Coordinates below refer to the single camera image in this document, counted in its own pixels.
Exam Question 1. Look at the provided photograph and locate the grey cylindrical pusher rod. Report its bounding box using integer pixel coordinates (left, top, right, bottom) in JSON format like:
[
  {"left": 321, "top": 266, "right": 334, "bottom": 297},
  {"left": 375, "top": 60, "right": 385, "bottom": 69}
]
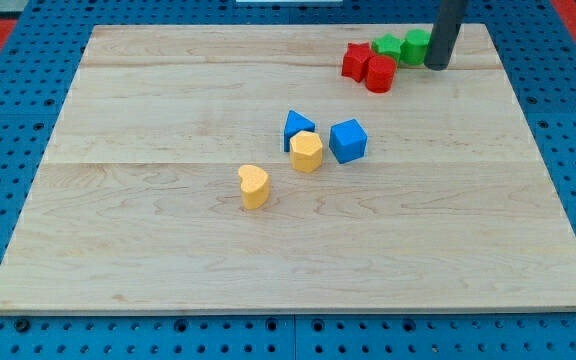
[{"left": 424, "top": 0, "right": 469, "bottom": 71}]

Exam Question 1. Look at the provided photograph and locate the yellow heart block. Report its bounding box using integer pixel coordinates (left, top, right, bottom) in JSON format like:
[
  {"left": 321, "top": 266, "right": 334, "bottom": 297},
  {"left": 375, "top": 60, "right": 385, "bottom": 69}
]
[{"left": 238, "top": 164, "right": 270, "bottom": 210}]

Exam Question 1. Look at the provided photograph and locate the red cylinder block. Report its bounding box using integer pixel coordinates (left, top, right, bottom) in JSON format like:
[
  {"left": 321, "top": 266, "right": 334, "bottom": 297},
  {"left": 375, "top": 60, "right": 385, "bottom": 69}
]
[{"left": 365, "top": 55, "right": 397, "bottom": 93}]

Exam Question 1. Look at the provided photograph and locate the light wooden board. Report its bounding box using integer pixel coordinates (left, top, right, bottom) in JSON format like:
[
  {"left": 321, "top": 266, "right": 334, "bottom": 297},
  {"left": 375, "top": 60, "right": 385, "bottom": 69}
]
[{"left": 0, "top": 24, "right": 576, "bottom": 316}]

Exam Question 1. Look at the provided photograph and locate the blue triangle block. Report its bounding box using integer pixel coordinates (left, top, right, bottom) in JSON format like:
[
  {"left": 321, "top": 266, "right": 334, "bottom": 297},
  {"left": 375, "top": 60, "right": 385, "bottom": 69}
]
[{"left": 283, "top": 110, "right": 316, "bottom": 152}]

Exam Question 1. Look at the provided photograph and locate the blue cube block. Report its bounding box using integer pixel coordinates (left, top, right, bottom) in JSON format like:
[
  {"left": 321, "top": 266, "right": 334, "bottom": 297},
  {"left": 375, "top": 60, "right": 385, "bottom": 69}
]
[{"left": 329, "top": 119, "right": 368, "bottom": 164}]

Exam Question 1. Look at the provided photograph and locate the green star block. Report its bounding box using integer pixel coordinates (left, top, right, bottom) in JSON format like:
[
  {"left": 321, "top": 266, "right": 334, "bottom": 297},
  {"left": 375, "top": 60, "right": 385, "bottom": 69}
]
[{"left": 371, "top": 33, "right": 404, "bottom": 62}]

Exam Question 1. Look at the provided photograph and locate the yellow hexagon block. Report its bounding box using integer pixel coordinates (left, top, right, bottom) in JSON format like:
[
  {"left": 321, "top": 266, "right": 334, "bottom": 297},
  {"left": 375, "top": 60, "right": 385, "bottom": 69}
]
[{"left": 289, "top": 130, "right": 323, "bottom": 173}]

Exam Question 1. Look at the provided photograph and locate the green cylinder block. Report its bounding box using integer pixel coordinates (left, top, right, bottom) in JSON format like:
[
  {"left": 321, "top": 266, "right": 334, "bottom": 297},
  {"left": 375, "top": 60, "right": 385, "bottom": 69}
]
[{"left": 400, "top": 29, "right": 431, "bottom": 66}]

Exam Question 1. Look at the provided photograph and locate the red star block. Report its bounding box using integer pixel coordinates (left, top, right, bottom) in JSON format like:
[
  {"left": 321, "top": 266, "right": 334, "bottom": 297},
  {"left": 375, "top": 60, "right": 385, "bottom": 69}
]
[{"left": 341, "top": 43, "right": 376, "bottom": 82}]

